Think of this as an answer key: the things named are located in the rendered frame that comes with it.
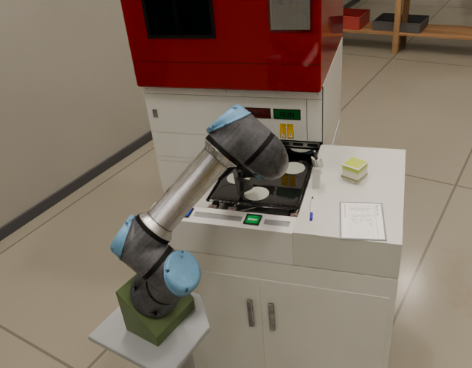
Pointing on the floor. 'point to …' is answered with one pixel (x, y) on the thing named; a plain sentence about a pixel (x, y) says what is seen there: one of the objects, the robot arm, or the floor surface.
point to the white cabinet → (292, 316)
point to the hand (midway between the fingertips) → (239, 194)
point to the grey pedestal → (183, 350)
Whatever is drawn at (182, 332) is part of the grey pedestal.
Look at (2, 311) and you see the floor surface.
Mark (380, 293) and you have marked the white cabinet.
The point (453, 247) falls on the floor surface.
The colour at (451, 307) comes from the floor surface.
